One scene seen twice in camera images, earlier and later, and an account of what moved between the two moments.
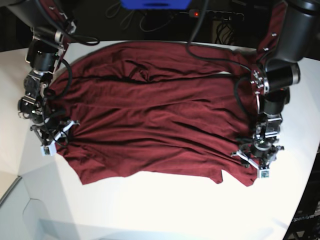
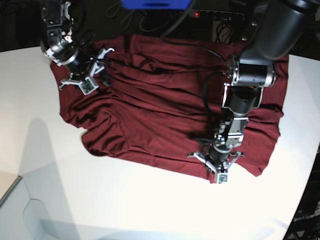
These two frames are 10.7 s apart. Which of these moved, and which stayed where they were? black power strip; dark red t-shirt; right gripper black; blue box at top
Moved: dark red t-shirt; right gripper black
Stayed: black power strip; blue box at top
